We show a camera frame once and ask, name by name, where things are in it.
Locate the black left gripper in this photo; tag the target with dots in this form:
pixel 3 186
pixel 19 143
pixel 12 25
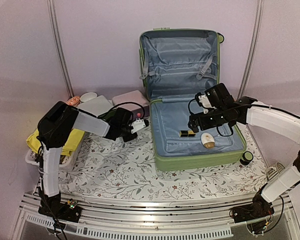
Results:
pixel 127 138

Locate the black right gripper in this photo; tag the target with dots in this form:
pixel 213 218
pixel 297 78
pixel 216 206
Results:
pixel 193 119

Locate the purple drawer box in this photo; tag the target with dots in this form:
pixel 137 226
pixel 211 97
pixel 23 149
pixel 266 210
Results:
pixel 134 96

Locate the green hard-shell suitcase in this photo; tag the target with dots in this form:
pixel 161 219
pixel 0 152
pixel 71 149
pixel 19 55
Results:
pixel 176 64

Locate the white green drawer box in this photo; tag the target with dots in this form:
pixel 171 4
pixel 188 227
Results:
pixel 96 106

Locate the yellow garment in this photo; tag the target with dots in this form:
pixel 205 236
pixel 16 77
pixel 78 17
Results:
pixel 70 146

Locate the white perforated plastic basket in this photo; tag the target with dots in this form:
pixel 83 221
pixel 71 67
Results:
pixel 67 163

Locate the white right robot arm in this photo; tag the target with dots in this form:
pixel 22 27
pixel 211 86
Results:
pixel 220 108

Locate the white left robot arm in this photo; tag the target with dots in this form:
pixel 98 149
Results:
pixel 56 127

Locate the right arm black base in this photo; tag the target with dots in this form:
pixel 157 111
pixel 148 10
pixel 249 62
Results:
pixel 259 208

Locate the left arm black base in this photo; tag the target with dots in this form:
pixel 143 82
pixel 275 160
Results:
pixel 53 207

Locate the cream round bottle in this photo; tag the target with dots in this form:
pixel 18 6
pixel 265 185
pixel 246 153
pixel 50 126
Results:
pixel 207 140

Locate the small dark tube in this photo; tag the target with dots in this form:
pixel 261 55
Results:
pixel 187 134

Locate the floral white table mat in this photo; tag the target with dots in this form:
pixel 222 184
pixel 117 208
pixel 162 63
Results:
pixel 115 169

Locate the white ribbed round object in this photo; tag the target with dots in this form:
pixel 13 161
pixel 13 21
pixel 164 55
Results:
pixel 274 170

